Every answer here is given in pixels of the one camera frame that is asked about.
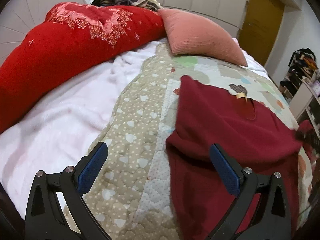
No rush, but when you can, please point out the pink corduroy pillow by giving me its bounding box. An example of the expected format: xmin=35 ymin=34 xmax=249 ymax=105
xmin=158 ymin=9 xmax=247 ymax=67

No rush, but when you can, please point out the dark red knit sweater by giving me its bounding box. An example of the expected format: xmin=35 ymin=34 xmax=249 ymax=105
xmin=166 ymin=75 xmax=306 ymax=239

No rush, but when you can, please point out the cluttered white shelf unit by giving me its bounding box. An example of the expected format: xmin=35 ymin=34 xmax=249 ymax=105
xmin=278 ymin=48 xmax=319 ymax=136

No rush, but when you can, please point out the heart patterned patchwork bedspread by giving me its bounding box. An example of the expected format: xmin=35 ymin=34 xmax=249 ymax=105
xmin=84 ymin=42 xmax=312 ymax=239

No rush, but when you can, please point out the white fleece blanket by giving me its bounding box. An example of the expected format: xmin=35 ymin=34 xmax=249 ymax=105
xmin=1 ymin=41 xmax=158 ymax=217

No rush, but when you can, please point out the grey padded headboard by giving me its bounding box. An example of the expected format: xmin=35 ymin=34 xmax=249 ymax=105
xmin=0 ymin=0 xmax=86 ymax=63

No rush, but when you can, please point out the wooden door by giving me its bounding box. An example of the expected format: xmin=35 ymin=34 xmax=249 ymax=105
xmin=238 ymin=0 xmax=285 ymax=66

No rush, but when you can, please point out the red floral quilt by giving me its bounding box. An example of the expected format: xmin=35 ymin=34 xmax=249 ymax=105
xmin=1 ymin=2 xmax=165 ymax=131

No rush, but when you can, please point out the beige sweater neck label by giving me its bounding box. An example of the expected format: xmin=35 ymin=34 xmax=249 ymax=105
xmin=236 ymin=92 xmax=248 ymax=102

